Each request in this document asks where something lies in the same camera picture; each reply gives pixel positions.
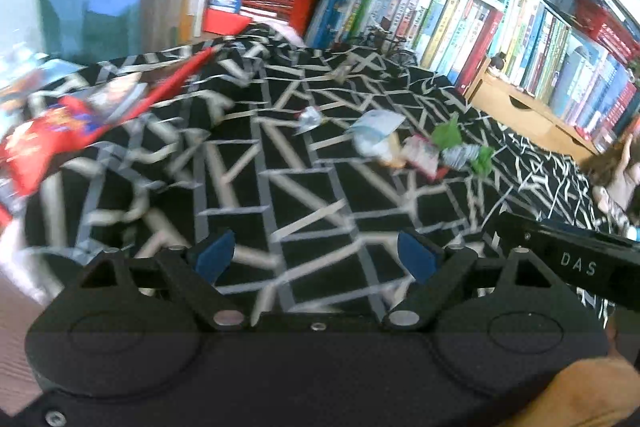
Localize person's right forearm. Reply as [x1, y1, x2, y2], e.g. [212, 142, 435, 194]
[505, 354, 640, 427]

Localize red plastic crate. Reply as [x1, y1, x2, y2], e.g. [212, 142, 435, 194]
[201, 0, 322, 38]

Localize clear crumpled wrapper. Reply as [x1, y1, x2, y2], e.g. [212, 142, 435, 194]
[295, 106, 326, 135]

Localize wooden drawer organizer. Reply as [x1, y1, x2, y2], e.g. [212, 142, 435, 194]
[464, 56, 602, 156]

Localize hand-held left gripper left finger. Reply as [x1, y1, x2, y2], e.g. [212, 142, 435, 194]
[79, 228, 247, 333]

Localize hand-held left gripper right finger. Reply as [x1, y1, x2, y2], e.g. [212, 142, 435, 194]
[381, 228, 554, 332]

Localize row of tall colourful books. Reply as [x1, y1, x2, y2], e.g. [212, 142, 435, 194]
[304, 0, 504, 88]

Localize glossy magazines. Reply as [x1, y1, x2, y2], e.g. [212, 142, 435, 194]
[0, 56, 87, 108]

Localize red printed packet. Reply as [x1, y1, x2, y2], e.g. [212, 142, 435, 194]
[0, 99, 147, 219]

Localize long haired doll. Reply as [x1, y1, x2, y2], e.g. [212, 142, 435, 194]
[581, 118, 640, 229]

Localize black white patterned cloth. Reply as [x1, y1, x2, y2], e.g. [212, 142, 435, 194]
[0, 34, 631, 323]

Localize pink wrapper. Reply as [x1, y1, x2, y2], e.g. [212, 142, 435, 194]
[402, 134, 443, 180]

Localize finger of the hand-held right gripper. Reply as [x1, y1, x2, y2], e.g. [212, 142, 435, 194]
[492, 211, 538, 259]

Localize miniature black bicycle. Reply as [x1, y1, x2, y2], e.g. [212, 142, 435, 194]
[349, 23, 419, 68]

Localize green plastic scrap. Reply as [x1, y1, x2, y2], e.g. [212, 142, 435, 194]
[431, 116, 463, 150]
[470, 146, 497, 176]

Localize row of books on organizer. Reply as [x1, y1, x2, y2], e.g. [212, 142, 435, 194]
[494, 0, 640, 144]

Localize blue white crumpled wrapper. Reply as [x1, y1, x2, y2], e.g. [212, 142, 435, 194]
[442, 143, 482, 171]

